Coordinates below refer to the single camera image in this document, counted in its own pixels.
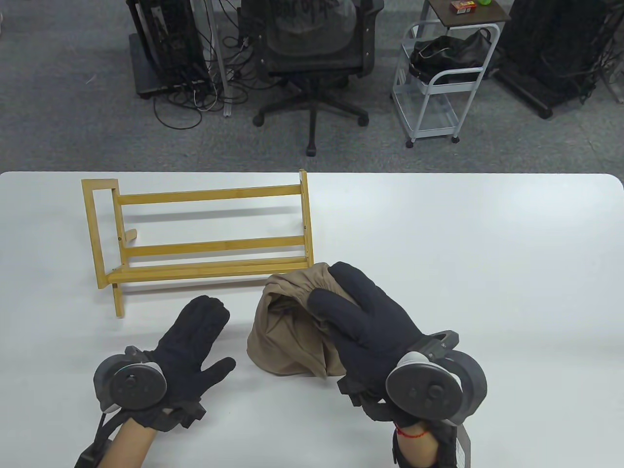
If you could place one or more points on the person's right hand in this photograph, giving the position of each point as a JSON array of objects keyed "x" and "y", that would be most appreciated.
[{"x": 375, "y": 331}]

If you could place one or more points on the person's left hand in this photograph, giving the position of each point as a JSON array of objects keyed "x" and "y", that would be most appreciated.
[{"x": 187, "y": 351}]

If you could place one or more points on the person's left thumb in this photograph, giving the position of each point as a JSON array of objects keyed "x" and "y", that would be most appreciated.
[{"x": 220, "y": 371}]

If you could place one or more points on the person's right thumb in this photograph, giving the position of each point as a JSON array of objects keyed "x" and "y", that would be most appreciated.
[{"x": 327, "y": 307}]

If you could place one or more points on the brown cloth garment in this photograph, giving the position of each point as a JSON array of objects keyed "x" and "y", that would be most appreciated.
[{"x": 287, "y": 336}]

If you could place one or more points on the person's left forearm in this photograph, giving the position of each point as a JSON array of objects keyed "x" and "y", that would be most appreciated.
[{"x": 129, "y": 446}]

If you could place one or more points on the person's right forearm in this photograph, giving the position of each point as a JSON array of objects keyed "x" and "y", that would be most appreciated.
[{"x": 414, "y": 451}]

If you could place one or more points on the grey round left wrist controller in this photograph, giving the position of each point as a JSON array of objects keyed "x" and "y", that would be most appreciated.
[{"x": 136, "y": 387}]

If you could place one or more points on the grey round wrist controller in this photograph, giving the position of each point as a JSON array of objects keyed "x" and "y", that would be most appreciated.
[
  {"x": 136, "y": 387},
  {"x": 429, "y": 392}
]

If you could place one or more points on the bamboo wooden rack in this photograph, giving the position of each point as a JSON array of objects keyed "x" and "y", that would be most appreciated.
[{"x": 209, "y": 270}]

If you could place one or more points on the grey round right wrist controller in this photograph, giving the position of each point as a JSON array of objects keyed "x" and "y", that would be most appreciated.
[{"x": 429, "y": 392}]

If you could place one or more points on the white metal utility cart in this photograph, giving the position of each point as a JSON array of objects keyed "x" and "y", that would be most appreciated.
[{"x": 429, "y": 97}]

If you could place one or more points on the black mesh office chair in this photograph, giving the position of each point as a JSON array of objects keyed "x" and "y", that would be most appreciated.
[{"x": 312, "y": 44}]

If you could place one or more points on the black bag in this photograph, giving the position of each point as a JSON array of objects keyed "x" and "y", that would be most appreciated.
[{"x": 453, "y": 56}]

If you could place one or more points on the black equipment rack on wheels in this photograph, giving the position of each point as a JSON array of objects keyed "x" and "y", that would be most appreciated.
[{"x": 165, "y": 48}]

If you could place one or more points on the small red box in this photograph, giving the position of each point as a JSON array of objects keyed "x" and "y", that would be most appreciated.
[{"x": 463, "y": 6}]

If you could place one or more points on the white metal post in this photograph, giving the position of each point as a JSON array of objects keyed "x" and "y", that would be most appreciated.
[{"x": 220, "y": 58}]

